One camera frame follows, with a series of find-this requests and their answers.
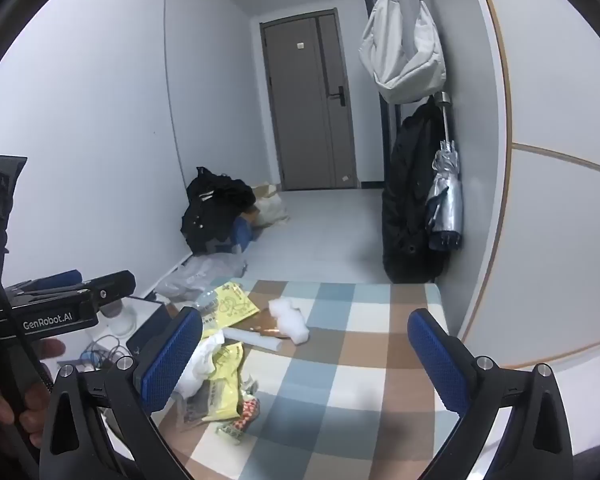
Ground silver folding umbrella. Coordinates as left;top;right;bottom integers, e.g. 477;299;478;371
426;91;465;251

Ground white foam sheet roll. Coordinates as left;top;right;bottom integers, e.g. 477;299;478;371
222;327;282;352

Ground clear printed plastic bag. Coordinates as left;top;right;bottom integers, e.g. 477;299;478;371
190;290;226;337

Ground white shoulder bag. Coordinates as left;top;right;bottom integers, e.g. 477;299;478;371
358;0;447;105

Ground clear plastic bags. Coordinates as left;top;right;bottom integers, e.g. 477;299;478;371
154;252;248;304

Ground black cable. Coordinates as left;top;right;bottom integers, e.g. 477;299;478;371
0;240;53;401

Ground blue bag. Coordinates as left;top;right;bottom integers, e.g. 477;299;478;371
230;217;255;254

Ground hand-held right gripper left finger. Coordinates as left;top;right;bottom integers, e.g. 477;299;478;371
40;305;203;480

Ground black jacket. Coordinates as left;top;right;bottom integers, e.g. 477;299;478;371
381;97;453;284

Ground white tote bag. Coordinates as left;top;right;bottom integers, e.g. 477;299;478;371
252;185;290;227

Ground checked tablecloth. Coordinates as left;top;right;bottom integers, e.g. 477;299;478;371
152;280;461;480

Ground pile of black clothes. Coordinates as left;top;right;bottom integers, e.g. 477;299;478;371
181;166;257;255

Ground white plastic bag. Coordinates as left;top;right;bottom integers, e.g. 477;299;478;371
177;332;226;396

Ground white bubble wrap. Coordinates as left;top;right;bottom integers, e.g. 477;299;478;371
268;297;311;346

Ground tangled cables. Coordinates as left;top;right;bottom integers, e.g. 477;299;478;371
79;334;127;370

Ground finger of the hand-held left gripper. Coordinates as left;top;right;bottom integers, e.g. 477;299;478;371
5;269;84;295
55;270;137;312

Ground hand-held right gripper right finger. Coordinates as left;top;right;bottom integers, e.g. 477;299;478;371
406;308;573;480

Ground grey door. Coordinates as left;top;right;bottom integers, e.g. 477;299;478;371
259;8;359;192

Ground red checkered wrapper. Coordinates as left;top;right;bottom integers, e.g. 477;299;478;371
217;397;261;444

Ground yellow plastic bag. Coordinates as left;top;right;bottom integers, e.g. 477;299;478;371
200;341;246;424
200;282;260;331

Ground navy blue box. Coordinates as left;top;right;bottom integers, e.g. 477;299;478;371
126;305;174;356

